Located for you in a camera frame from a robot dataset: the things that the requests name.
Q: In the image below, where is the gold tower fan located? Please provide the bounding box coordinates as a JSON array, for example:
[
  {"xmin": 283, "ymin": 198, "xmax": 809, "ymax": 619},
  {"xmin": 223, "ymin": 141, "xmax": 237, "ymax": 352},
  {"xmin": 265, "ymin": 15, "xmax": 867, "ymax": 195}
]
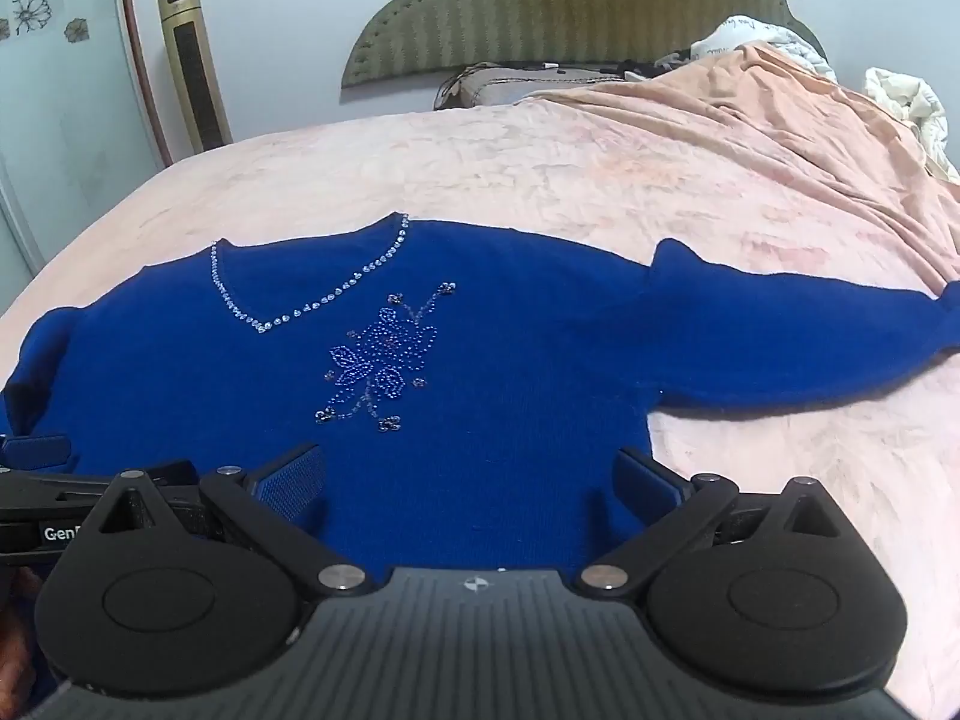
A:
[{"xmin": 155, "ymin": 0, "xmax": 233, "ymax": 155}]

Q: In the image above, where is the dark cloth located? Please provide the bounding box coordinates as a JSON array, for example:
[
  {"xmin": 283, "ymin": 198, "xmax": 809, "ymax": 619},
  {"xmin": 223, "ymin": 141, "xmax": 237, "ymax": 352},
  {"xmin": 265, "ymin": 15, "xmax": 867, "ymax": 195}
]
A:
[{"xmin": 621, "ymin": 49, "xmax": 700, "ymax": 82}]

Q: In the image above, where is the peach blanket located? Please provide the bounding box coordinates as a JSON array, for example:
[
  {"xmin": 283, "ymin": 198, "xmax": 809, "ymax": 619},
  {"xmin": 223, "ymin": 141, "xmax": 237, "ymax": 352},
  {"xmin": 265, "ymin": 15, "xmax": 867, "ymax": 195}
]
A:
[{"xmin": 525, "ymin": 41, "xmax": 960, "ymax": 293}]

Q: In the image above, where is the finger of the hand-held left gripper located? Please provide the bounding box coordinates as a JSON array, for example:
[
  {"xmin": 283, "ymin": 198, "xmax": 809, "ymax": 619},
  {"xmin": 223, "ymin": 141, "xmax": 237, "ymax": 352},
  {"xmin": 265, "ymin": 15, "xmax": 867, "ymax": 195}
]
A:
[{"xmin": 0, "ymin": 433, "xmax": 74, "ymax": 475}]

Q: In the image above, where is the blue beaded sweater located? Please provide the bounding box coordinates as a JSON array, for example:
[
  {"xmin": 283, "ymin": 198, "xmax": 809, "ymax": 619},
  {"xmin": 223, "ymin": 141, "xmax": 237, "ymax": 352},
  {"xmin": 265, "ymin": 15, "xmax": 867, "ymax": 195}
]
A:
[{"xmin": 0, "ymin": 211, "xmax": 960, "ymax": 695}]

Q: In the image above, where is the white patterned pillow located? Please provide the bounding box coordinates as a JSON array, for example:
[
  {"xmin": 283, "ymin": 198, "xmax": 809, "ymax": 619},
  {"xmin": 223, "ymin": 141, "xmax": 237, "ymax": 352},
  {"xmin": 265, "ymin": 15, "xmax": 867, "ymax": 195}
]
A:
[{"xmin": 690, "ymin": 15, "xmax": 837, "ymax": 82}]

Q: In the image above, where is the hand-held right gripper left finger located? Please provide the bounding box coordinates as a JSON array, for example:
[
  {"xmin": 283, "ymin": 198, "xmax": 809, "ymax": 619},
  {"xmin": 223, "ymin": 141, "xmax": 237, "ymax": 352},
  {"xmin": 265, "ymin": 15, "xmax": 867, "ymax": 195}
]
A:
[{"xmin": 91, "ymin": 444, "xmax": 377, "ymax": 602}]

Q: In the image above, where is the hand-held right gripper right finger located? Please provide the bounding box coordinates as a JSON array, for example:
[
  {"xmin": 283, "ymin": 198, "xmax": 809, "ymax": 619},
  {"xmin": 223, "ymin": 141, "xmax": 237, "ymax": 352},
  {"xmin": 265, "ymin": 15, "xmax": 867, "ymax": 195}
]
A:
[{"xmin": 576, "ymin": 448, "xmax": 860, "ymax": 602}]

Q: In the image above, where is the cream crumpled cloth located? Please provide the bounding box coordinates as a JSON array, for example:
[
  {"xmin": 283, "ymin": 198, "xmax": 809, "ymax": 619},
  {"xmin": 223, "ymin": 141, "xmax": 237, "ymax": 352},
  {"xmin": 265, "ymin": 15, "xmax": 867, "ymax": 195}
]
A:
[{"xmin": 862, "ymin": 67, "xmax": 960, "ymax": 182}]

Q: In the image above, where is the pink bed blanket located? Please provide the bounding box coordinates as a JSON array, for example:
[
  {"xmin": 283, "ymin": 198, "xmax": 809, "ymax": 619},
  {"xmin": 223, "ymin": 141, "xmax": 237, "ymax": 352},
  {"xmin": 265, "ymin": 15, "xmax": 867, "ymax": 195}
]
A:
[{"xmin": 0, "ymin": 101, "xmax": 960, "ymax": 720}]

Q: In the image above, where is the white flower-print wardrobe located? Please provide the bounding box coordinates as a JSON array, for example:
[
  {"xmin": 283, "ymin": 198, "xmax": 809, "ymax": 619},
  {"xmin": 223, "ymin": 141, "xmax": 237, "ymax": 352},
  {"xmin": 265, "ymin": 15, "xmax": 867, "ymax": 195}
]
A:
[{"xmin": 0, "ymin": 0, "xmax": 179, "ymax": 316}]

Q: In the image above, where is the green padded headboard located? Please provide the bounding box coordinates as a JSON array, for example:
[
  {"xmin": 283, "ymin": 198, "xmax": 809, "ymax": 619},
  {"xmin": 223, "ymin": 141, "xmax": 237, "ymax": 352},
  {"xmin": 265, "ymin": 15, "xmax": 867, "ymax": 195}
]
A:
[{"xmin": 341, "ymin": 0, "xmax": 826, "ymax": 91}]

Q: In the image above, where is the brown patterned pillow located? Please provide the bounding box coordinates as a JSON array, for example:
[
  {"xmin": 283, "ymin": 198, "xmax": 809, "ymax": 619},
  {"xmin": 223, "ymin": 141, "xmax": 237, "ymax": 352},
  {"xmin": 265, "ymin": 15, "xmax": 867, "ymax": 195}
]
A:
[{"xmin": 433, "ymin": 60, "xmax": 653, "ymax": 112}]

